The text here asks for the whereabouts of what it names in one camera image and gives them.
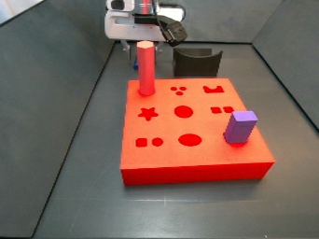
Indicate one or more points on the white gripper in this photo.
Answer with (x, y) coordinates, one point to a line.
(120, 26)

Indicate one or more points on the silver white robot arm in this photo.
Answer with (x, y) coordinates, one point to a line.
(129, 4)

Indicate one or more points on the red fixture board with holes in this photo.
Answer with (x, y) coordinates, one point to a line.
(173, 142)

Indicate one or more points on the red hexagonal peg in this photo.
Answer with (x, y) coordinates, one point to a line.
(145, 59)

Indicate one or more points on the black curved holder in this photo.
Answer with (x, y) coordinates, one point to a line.
(196, 62)

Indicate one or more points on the purple rectangular peg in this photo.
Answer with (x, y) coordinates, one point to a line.
(240, 126)

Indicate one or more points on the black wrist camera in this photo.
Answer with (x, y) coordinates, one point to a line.
(170, 28)

